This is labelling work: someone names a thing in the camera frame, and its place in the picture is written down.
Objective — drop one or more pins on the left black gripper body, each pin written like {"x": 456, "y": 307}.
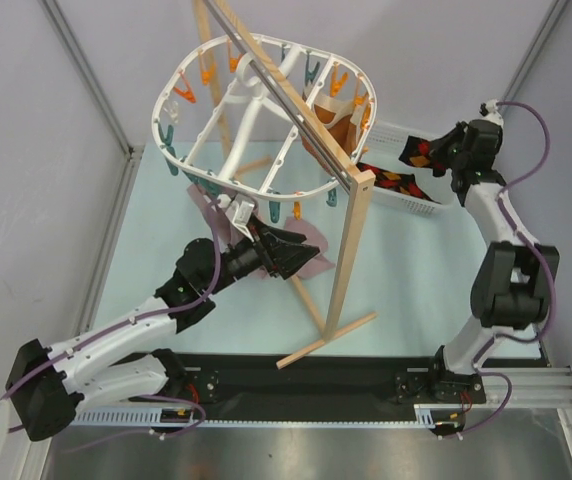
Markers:
{"x": 247, "y": 255}

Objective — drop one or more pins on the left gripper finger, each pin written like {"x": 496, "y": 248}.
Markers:
{"x": 272, "y": 237}
{"x": 293, "y": 257}

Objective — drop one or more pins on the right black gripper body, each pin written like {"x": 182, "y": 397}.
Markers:
{"x": 452, "y": 154}

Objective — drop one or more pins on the white round clip hanger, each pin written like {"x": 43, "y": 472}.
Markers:
{"x": 216, "y": 123}

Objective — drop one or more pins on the argyle sock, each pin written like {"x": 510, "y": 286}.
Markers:
{"x": 417, "y": 153}
{"x": 405, "y": 184}

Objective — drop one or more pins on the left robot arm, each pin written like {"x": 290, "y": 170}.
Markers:
{"x": 49, "y": 386}

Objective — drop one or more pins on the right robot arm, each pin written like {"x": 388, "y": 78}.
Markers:
{"x": 514, "y": 287}

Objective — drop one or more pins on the mauve cloth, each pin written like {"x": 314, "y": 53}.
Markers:
{"x": 230, "y": 236}

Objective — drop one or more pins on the white plastic basket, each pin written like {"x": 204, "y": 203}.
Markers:
{"x": 382, "y": 148}

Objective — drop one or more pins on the orange brown garment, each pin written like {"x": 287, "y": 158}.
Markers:
{"x": 343, "y": 120}

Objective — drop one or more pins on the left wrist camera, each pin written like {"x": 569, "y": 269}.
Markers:
{"x": 238, "y": 210}

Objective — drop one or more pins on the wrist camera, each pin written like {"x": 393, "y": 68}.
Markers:
{"x": 490, "y": 111}
{"x": 238, "y": 210}

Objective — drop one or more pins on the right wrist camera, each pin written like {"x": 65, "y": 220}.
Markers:
{"x": 490, "y": 111}

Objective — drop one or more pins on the wooden drying rack frame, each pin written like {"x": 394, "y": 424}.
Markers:
{"x": 329, "y": 157}

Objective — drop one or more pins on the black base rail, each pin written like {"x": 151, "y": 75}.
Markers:
{"x": 313, "y": 389}

